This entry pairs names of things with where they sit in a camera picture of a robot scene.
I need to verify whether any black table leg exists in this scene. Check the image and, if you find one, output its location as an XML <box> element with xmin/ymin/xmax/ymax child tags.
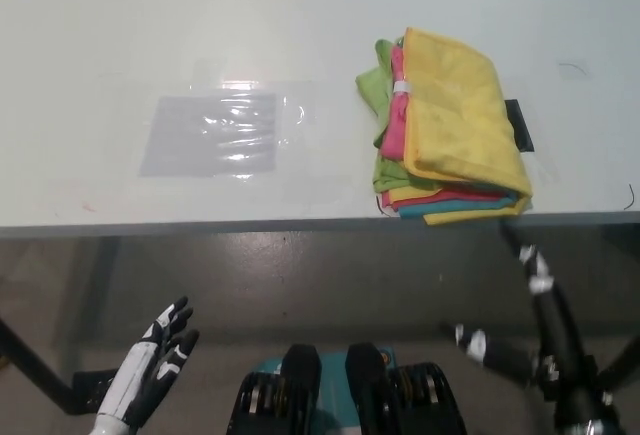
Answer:
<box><xmin>0</xmin><ymin>313</ymin><xmax>79</xmax><ymax>416</ymax></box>
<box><xmin>597</xmin><ymin>333</ymin><xmax>640</xmax><ymax>392</ymax></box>

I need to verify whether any clear plastic sheet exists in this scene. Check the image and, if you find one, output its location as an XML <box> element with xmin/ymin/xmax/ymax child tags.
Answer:
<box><xmin>138</xmin><ymin>57</ymin><xmax>309</xmax><ymax>181</ymax></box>

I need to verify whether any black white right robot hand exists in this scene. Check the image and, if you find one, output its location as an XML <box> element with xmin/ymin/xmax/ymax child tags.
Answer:
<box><xmin>439</xmin><ymin>222</ymin><xmax>621</xmax><ymax>429</ymax></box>

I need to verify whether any teal microfibre cloth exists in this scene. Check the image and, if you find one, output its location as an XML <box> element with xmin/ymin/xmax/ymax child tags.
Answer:
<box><xmin>397</xmin><ymin>194</ymin><xmax>519</xmax><ymax>221</ymax></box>

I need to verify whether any pink microfibre cloth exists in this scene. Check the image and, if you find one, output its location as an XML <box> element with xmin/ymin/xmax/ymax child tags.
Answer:
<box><xmin>380</xmin><ymin>44</ymin><xmax>414</xmax><ymax>159</ymax></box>
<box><xmin>379</xmin><ymin>188</ymin><xmax>516</xmax><ymax>209</ymax></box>

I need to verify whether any black table foot plate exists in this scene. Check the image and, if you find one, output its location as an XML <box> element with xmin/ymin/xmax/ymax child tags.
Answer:
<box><xmin>72</xmin><ymin>368</ymin><xmax>119</xmax><ymax>416</ymax></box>

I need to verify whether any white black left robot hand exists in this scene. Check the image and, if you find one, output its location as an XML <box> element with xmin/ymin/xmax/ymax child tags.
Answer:
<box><xmin>94</xmin><ymin>296</ymin><xmax>200</xmax><ymax>429</ymax></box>

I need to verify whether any black tape strip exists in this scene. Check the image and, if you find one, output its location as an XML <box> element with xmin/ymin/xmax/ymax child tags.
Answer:
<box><xmin>503</xmin><ymin>98</ymin><xmax>536</xmax><ymax>153</ymax></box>

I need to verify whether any yellow microfibre cloth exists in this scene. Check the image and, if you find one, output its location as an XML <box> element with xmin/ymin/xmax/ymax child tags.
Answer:
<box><xmin>387</xmin><ymin>184</ymin><xmax>451</xmax><ymax>206</ymax></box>
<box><xmin>402</xmin><ymin>27</ymin><xmax>534</xmax><ymax>200</ymax></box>
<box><xmin>422</xmin><ymin>197</ymin><xmax>531</xmax><ymax>229</ymax></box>

